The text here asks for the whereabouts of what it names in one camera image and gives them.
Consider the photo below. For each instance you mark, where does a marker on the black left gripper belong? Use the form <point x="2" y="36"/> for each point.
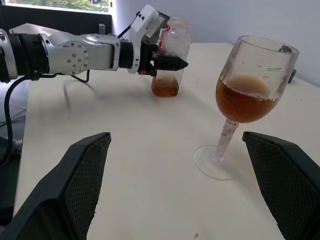
<point x="147" y="58"/>

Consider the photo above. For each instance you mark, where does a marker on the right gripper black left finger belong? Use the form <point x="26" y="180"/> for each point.
<point x="57" y="190"/>

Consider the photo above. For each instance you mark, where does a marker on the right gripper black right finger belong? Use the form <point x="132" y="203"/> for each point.
<point x="287" y="180"/>

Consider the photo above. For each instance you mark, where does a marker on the clear bottle with brown drink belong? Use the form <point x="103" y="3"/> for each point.
<point x="175" y="42"/>

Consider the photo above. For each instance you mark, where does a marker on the clear wine glass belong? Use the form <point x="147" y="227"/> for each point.
<point x="250" y="100"/>

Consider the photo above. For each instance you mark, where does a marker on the small dark device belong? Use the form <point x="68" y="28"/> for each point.
<point x="292" y="76"/>

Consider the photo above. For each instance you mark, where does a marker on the window with green view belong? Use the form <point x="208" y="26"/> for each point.
<point x="62" y="3"/>

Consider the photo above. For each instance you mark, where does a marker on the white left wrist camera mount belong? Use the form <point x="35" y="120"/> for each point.
<point x="145" y="27"/>

